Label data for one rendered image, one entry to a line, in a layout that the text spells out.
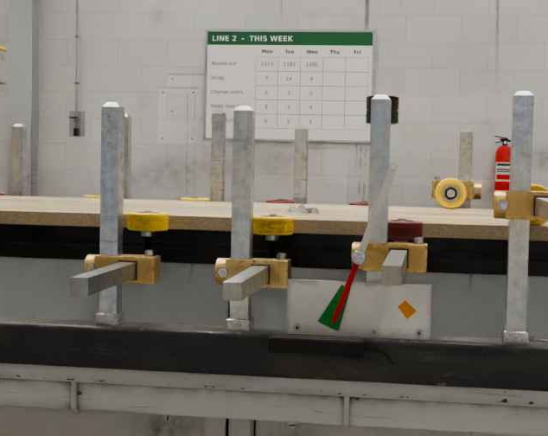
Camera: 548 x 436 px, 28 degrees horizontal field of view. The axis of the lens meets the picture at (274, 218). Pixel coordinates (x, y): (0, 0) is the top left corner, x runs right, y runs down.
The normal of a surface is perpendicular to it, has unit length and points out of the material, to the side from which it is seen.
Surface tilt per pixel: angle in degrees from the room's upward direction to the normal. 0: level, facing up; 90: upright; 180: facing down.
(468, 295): 90
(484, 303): 90
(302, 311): 90
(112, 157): 90
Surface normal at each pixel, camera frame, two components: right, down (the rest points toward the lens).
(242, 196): -0.15, 0.05
